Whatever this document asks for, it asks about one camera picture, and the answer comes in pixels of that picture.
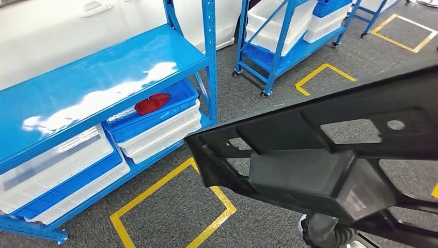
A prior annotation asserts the large white plastic bin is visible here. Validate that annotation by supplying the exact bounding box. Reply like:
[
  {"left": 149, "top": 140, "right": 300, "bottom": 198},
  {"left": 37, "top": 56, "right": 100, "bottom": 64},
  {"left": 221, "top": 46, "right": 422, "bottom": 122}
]
[{"left": 246, "top": 0, "right": 317, "bottom": 57}]

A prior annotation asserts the blue metal shelf rack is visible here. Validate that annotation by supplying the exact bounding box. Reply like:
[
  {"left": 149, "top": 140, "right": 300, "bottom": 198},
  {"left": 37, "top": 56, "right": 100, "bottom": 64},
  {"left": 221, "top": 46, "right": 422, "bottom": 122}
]
[{"left": 0, "top": 0, "right": 220, "bottom": 245}]

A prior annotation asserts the black plastic plate holder part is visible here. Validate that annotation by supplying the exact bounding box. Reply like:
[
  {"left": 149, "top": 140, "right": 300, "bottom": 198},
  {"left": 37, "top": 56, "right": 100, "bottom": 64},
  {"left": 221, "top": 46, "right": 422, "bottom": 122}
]
[{"left": 184, "top": 63, "right": 438, "bottom": 248}]

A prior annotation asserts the red plastic part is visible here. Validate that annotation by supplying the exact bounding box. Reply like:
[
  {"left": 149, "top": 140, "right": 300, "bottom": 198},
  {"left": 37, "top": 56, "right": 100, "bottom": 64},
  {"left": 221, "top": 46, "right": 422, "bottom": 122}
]
[{"left": 134, "top": 93, "right": 171, "bottom": 116}]

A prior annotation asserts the clear white plastic bin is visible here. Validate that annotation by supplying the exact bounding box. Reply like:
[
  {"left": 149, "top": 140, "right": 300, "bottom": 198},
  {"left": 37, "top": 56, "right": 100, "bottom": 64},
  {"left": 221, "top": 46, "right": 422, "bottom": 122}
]
[{"left": 0, "top": 123, "right": 115, "bottom": 214}]

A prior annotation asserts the white car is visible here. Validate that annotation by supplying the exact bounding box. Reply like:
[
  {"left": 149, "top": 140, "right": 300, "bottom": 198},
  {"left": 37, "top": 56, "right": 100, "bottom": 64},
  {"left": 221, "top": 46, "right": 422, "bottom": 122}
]
[{"left": 0, "top": 0, "right": 244, "bottom": 91}]

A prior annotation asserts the blue wheeled rack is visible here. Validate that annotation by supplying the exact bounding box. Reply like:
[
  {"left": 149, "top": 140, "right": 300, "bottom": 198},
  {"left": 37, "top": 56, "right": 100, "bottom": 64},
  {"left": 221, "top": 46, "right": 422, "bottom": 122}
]
[
  {"left": 232, "top": 0, "right": 360, "bottom": 98},
  {"left": 352, "top": 0, "right": 411, "bottom": 38}
]

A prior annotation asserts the blue plastic bin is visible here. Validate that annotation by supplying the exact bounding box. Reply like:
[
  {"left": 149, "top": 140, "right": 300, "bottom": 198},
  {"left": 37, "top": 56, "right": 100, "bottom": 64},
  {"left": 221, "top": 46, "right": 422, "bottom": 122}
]
[
  {"left": 12, "top": 150, "right": 123, "bottom": 220},
  {"left": 102, "top": 79, "right": 200, "bottom": 144},
  {"left": 243, "top": 42, "right": 291, "bottom": 69},
  {"left": 313, "top": 0, "right": 353, "bottom": 19}
]

